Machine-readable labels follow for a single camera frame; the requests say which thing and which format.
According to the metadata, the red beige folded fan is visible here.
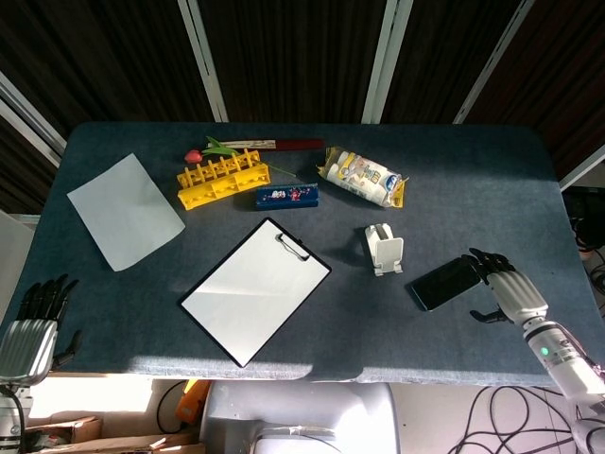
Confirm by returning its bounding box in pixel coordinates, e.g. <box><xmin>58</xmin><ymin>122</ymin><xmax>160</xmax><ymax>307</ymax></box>
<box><xmin>220</xmin><ymin>137</ymin><xmax>326</xmax><ymax>152</ymax></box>

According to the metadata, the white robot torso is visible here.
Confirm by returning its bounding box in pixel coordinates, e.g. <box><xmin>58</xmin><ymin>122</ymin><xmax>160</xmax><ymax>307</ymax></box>
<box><xmin>200</xmin><ymin>380</ymin><xmax>401</xmax><ymax>454</ymax></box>

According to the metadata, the white phone stand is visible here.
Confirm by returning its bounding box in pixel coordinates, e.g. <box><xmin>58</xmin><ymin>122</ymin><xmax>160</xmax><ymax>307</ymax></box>
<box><xmin>363</xmin><ymin>223</ymin><xmax>406</xmax><ymax>277</ymax></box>

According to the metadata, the orange tool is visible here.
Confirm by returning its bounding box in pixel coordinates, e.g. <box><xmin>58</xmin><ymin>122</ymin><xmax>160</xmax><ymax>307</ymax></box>
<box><xmin>175</xmin><ymin>379</ymin><xmax>212</xmax><ymax>425</ymax></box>

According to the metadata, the blue printed pencil case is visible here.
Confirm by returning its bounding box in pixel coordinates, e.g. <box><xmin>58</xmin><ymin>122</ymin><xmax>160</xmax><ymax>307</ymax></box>
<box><xmin>254</xmin><ymin>182</ymin><xmax>320</xmax><ymax>211</ymax></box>

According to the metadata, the white clipboard black clip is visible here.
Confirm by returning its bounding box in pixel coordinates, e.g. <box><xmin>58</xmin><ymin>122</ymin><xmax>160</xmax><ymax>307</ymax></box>
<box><xmin>179</xmin><ymin>217</ymin><xmax>332</xmax><ymax>369</ymax></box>

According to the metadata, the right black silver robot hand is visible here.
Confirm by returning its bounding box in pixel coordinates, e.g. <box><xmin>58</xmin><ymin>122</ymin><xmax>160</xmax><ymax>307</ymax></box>
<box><xmin>468</xmin><ymin>248</ymin><xmax>550</xmax><ymax>326</ymax></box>

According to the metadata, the brown cardboard box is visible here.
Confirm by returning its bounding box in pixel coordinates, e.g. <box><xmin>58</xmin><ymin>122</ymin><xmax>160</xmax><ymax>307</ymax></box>
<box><xmin>23</xmin><ymin>414</ymin><xmax>207</xmax><ymax>454</ymax></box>

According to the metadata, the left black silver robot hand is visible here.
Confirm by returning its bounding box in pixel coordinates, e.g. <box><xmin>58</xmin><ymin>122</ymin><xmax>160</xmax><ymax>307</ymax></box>
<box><xmin>0</xmin><ymin>273</ymin><xmax>82</xmax><ymax>383</ymax></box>

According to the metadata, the white frame post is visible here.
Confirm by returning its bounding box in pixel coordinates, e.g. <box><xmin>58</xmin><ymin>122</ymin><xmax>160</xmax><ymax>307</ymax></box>
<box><xmin>453</xmin><ymin>0</ymin><xmax>535</xmax><ymax>125</ymax></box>
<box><xmin>361</xmin><ymin>0</ymin><xmax>412</xmax><ymax>125</ymax></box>
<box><xmin>0</xmin><ymin>70</ymin><xmax>67</xmax><ymax>157</ymax></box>
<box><xmin>178</xmin><ymin>0</ymin><xmax>230</xmax><ymax>123</ymax></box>
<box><xmin>560</xmin><ymin>144</ymin><xmax>605</xmax><ymax>193</ymax></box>

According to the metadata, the thin black looped cable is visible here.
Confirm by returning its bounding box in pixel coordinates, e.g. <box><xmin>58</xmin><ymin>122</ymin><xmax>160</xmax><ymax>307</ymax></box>
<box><xmin>156</xmin><ymin>380</ymin><xmax>190</xmax><ymax>434</ymax></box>

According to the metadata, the black smartphone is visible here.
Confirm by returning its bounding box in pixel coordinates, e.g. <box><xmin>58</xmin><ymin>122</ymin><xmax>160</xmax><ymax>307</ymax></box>
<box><xmin>408</xmin><ymin>256</ymin><xmax>493</xmax><ymax>312</ymax></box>

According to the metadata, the blue table cloth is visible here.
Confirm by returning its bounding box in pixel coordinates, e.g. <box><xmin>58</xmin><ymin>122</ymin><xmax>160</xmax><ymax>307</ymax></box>
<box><xmin>0</xmin><ymin>121</ymin><xmax>605</xmax><ymax>387</ymax></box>

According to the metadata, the black equipment box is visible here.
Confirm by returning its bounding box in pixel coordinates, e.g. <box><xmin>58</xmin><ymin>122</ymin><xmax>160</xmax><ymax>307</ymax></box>
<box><xmin>564</xmin><ymin>186</ymin><xmax>605</xmax><ymax>252</ymax></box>

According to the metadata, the black floor cable bundle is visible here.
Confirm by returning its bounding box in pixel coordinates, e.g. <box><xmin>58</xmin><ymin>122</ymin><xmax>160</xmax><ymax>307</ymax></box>
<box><xmin>399</xmin><ymin>385</ymin><xmax>587</xmax><ymax>454</ymax></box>

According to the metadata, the yellow white snack package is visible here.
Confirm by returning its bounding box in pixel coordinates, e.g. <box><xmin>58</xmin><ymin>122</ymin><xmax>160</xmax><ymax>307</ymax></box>
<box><xmin>315</xmin><ymin>146</ymin><xmax>410</xmax><ymax>209</ymax></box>

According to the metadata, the pale blue paper sheet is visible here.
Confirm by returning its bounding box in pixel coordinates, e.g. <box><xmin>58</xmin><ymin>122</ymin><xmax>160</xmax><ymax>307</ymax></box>
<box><xmin>66</xmin><ymin>152</ymin><xmax>186</xmax><ymax>273</ymax></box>

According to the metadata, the yellow plastic rack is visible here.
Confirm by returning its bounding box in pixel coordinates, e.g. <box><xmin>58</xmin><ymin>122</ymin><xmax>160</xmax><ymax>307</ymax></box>
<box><xmin>176</xmin><ymin>148</ymin><xmax>274</xmax><ymax>212</ymax></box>

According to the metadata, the red tulip green stem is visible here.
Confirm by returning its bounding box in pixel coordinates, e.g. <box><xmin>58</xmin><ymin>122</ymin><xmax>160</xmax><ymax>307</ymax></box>
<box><xmin>183</xmin><ymin>135</ymin><xmax>298</xmax><ymax>179</ymax></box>

